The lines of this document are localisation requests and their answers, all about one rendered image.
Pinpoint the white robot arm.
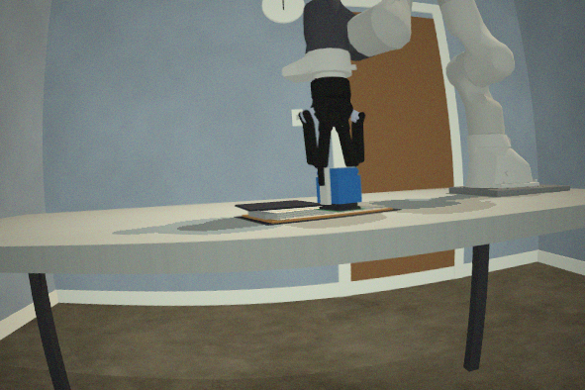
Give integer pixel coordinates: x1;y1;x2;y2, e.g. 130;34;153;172
282;0;539;188

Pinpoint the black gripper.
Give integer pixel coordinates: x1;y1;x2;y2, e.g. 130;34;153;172
298;76;365;205

